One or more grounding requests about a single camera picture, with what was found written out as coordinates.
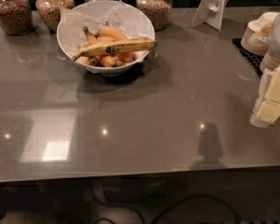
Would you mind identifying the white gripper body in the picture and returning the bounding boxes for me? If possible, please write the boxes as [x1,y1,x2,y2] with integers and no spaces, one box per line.
[253,68,273,113]

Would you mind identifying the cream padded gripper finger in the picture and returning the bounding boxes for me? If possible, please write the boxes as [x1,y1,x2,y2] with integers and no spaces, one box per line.
[250,100,280,128]
[263,63,280,107]

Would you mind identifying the large yellow spotted banana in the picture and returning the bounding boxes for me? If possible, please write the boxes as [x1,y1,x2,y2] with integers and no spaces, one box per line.
[72,37,158,62]

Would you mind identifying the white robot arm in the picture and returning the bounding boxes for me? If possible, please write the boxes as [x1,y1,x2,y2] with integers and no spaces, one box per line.
[250,12,280,128]

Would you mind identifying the white ceramic bowl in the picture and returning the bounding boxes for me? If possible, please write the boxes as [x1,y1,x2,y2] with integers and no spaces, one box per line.
[56,0,156,77]

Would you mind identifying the white paper bowl liner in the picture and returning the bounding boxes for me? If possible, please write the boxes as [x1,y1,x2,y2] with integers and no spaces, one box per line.
[59,1,154,56]

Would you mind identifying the black rubber mat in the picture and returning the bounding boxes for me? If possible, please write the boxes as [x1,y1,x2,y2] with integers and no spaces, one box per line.
[231,38,263,77]

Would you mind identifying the white folded paper stand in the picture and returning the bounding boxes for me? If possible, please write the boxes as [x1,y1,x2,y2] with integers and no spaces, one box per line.
[190,0,229,31]

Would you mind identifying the leftmost glass grain jar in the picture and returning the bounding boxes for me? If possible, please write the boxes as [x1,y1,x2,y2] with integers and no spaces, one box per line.
[0,0,33,35]

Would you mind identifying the black floor cable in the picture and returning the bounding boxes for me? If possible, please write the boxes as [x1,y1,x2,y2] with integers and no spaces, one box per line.
[90,179,280,224]

